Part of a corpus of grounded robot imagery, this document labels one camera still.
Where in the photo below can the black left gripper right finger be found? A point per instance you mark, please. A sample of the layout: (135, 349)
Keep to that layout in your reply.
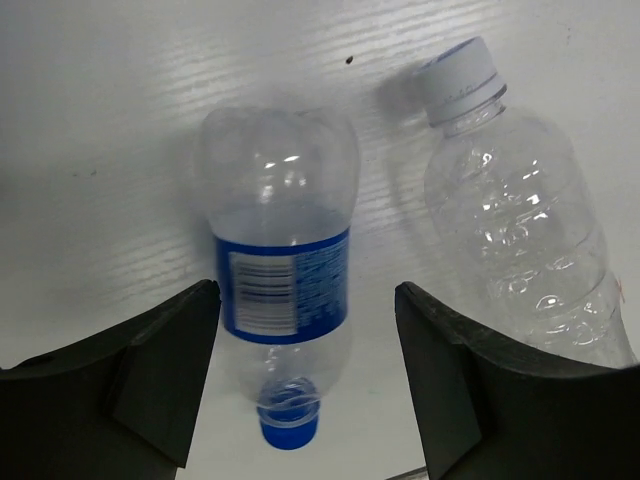
(490, 407)

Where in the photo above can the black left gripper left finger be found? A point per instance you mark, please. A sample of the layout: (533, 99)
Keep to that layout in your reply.
(119, 404)

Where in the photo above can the blue label plastic bottle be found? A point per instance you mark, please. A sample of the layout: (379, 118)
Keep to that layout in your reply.
(278, 188)

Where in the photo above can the clear white cap bottle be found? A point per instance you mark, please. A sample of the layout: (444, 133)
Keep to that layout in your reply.
(509, 201)

